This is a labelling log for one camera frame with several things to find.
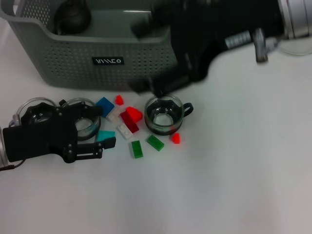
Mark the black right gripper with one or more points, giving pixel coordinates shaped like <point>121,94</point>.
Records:
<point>207,24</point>

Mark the blue toy brick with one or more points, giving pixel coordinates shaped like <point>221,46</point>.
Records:
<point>106,103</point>

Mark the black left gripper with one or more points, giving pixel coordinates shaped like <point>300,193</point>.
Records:
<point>36,139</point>

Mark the black round teapot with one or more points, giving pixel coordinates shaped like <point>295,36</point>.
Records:
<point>73,17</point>

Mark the grey perforated plastic storage bin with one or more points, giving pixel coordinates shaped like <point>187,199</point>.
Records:
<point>73,73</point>

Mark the cyan flat toy brick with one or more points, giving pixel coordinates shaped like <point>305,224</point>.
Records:
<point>104,134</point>

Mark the small bright red toy brick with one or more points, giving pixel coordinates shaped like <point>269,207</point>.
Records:
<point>176,138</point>
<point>119,100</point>

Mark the large bright red toy brick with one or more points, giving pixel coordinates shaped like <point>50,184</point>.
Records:
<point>135,113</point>

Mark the white toy brick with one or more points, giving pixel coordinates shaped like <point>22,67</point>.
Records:
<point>124,131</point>
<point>114,115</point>

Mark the glass teacup with black base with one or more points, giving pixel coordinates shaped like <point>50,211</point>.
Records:
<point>89,126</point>
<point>163,117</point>
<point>36,113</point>

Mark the dark red toy brick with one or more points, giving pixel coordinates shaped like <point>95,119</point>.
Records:
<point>130,123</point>

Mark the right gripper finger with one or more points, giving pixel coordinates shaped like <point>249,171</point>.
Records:
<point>158,85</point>

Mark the green toy brick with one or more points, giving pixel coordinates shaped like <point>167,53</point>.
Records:
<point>137,149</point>
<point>155,142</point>

